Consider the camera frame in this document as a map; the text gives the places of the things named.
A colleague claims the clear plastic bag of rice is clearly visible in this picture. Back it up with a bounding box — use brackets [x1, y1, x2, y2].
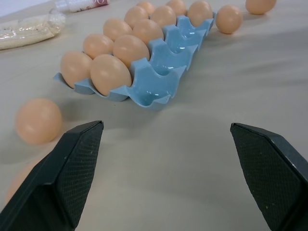
[0, 8, 66, 51]

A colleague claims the clear bottle with pink label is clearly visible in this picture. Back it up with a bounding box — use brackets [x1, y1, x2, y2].
[54, 0, 112, 13]

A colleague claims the blue egg tray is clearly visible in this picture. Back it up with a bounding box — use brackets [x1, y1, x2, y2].
[53, 10, 218, 112]

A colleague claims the tan egg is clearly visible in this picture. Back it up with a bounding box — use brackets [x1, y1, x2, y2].
[90, 54, 132, 96]
[124, 5, 149, 23]
[15, 98, 63, 145]
[103, 18, 134, 42]
[151, 5, 177, 26]
[83, 33, 115, 60]
[215, 5, 243, 34]
[132, 19, 165, 46]
[166, 0, 187, 17]
[60, 51, 93, 89]
[112, 34, 150, 69]
[187, 0, 213, 27]
[245, 0, 277, 15]
[4, 161, 39, 205]
[136, 1, 155, 15]

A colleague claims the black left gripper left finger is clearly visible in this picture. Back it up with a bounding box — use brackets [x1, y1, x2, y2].
[0, 120, 104, 231]

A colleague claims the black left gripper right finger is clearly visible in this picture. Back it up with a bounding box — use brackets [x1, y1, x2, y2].
[230, 122, 308, 231]

